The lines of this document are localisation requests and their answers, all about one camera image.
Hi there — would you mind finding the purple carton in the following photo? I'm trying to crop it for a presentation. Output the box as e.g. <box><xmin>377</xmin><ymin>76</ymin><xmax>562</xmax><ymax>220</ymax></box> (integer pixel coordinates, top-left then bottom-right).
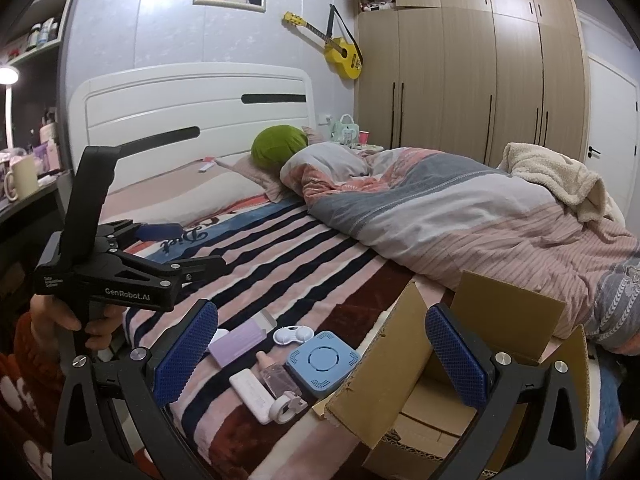
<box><xmin>30</xmin><ymin>142</ymin><xmax>61</xmax><ymax>173</ymax></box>

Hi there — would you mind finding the purple rectangular case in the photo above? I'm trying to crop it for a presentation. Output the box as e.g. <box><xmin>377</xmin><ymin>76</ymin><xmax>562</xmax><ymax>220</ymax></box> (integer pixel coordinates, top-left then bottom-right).
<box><xmin>207</xmin><ymin>311</ymin><xmax>276</xmax><ymax>367</ymax></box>

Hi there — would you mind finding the white bed headboard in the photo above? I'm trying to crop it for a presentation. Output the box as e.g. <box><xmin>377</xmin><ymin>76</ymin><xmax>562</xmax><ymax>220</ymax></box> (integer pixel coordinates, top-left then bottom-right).
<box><xmin>67</xmin><ymin>62</ymin><xmax>321</xmax><ymax>196</ymax></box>

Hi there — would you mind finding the pink grey patterned duvet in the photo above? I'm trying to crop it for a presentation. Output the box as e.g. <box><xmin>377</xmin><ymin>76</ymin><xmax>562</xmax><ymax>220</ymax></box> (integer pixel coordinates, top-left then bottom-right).
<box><xmin>279</xmin><ymin>141</ymin><xmax>640</xmax><ymax>356</ymax></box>

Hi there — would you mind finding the mint green bag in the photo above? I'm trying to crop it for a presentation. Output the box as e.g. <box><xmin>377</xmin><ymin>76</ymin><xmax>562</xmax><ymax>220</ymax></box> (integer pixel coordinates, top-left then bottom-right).
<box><xmin>332</xmin><ymin>114</ymin><xmax>362</xmax><ymax>146</ymax></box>

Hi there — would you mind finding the cream pillow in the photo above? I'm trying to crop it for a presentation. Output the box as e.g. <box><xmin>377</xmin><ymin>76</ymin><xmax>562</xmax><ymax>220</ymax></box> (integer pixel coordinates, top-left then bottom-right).
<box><xmin>100</xmin><ymin>162</ymin><xmax>266</xmax><ymax>226</ymax></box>

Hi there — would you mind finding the person's left forearm red sleeve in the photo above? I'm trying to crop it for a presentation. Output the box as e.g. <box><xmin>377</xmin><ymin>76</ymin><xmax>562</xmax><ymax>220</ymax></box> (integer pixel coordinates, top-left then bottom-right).
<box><xmin>0</xmin><ymin>310</ymin><xmax>68</xmax><ymax>480</ymax></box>

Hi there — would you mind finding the white door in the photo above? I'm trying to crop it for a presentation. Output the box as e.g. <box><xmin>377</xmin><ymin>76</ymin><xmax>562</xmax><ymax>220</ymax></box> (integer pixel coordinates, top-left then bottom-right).
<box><xmin>582</xmin><ymin>52</ymin><xmax>640</xmax><ymax>171</ymax></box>

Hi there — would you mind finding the wall shelf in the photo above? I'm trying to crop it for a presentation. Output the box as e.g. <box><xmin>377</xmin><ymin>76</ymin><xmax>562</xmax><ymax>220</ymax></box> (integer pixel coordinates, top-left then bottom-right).
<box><xmin>0</xmin><ymin>0</ymin><xmax>76</xmax><ymax>68</ymax></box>

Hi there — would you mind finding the striped plush blanket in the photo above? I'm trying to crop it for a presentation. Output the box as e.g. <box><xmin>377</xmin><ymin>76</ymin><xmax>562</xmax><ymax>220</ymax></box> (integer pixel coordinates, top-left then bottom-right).
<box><xmin>107</xmin><ymin>195</ymin><xmax>416</xmax><ymax>480</ymax></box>

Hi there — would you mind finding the cream fleece blanket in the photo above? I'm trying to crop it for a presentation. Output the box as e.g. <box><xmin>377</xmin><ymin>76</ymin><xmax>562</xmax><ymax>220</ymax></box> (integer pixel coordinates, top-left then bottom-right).
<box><xmin>497</xmin><ymin>142</ymin><xmax>626</xmax><ymax>223</ymax></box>

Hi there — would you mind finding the pink towel-covered pillow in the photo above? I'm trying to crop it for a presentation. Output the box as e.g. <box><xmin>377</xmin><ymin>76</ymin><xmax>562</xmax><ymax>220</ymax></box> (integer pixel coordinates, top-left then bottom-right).
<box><xmin>215</xmin><ymin>152</ymin><xmax>301</xmax><ymax>203</ymax></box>

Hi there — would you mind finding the white power bank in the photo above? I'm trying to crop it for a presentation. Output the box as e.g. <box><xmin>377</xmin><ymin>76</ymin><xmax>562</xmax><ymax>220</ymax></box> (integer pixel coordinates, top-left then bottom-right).
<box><xmin>230</xmin><ymin>369</ymin><xmax>275</xmax><ymax>426</ymax></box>

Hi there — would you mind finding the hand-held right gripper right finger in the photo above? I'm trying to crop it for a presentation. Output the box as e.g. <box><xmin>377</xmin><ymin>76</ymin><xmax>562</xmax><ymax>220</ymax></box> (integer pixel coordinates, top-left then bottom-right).
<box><xmin>424</xmin><ymin>304</ymin><xmax>588</xmax><ymax>480</ymax></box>

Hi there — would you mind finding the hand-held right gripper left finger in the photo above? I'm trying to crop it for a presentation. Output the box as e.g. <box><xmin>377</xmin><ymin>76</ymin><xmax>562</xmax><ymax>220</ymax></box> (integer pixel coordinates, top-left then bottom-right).
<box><xmin>50</xmin><ymin>299</ymin><xmax>221</xmax><ymax>480</ymax></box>

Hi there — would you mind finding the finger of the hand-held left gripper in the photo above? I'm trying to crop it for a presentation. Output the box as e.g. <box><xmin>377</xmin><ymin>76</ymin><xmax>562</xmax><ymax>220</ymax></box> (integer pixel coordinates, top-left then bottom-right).
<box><xmin>170</xmin><ymin>254</ymin><xmax>224</xmax><ymax>285</ymax></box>
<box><xmin>97</xmin><ymin>220</ymin><xmax>187</xmax><ymax>252</ymax></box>

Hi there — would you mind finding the brown cardboard box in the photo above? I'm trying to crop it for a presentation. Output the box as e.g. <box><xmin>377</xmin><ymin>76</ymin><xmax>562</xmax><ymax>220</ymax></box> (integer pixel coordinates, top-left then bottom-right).
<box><xmin>312</xmin><ymin>270</ymin><xmax>591</xmax><ymax>480</ymax></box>

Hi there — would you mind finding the dark desk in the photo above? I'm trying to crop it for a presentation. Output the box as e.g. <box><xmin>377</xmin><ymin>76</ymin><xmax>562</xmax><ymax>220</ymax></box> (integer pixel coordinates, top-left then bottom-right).
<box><xmin>0</xmin><ymin>170</ymin><xmax>71</xmax><ymax>231</ymax></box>

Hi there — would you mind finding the pink clear bottle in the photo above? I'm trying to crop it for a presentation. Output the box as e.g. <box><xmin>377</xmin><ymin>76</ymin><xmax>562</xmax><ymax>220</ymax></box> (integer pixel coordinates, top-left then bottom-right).
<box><xmin>256</xmin><ymin>351</ymin><xmax>301</xmax><ymax>398</ymax></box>

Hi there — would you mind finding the wooden wardrobe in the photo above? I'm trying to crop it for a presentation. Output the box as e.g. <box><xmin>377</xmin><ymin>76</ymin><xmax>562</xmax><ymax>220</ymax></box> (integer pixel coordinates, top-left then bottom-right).
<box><xmin>354</xmin><ymin>0</ymin><xmax>588</xmax><ymax>168</ymax></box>

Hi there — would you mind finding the cream mug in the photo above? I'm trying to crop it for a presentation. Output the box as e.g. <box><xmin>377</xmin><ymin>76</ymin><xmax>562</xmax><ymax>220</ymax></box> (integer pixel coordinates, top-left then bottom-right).
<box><xmin>4</xmin><ymin>155</ymin><xmax>40</xmax><ymax>200</ymax></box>

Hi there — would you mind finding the person's left hand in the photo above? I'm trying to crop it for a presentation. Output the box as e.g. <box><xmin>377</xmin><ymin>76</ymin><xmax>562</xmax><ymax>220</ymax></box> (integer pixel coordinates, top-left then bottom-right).
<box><xmin>30</xmin><ymin>294</ymin><xmax>126</xmax><ymax>351</ymax></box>

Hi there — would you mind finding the yellow guitar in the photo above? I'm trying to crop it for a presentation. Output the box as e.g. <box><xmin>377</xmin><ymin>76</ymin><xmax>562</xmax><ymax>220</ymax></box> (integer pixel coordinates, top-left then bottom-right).
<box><xmin>281</xmin><ymin>4</ymin><xmax>363</xmax><ymax>81</ymax></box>

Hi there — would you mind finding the white contact lens case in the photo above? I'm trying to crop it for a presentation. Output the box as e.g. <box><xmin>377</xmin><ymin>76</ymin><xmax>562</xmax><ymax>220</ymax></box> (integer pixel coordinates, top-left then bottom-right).
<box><xmin>273</xmin><ymin>326</ymin><xmax>315</xmax><ymax>347</ymax></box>

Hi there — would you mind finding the white desk lamp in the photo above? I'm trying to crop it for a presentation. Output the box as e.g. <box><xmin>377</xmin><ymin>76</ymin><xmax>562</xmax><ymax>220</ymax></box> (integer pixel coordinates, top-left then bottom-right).
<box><xmin>0</xmin><ymin>66</ymin><xmax>18</xmax><ymax>151</ymax></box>

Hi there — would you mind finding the green round pillow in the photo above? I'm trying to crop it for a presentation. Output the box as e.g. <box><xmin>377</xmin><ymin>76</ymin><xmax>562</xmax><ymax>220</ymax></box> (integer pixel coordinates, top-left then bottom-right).
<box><xmin>250</xmin><ymin>124</ymin><xmax>310</xmax><ymax>167</ymax></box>

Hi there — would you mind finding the small pink pillow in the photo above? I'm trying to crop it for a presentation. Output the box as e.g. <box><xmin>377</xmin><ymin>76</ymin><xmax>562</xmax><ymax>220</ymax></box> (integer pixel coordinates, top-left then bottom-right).
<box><xmin>301</xmin><ymin>126</ymin><xmax>341</xmax><ymax>148</ymax></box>

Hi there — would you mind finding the blue square device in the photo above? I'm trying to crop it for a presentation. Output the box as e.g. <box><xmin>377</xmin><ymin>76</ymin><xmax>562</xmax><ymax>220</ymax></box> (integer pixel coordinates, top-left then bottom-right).
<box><xmin>285</xmin><ymin>331</ymin><xmax>362</xmax><ymax>401</ymax></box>

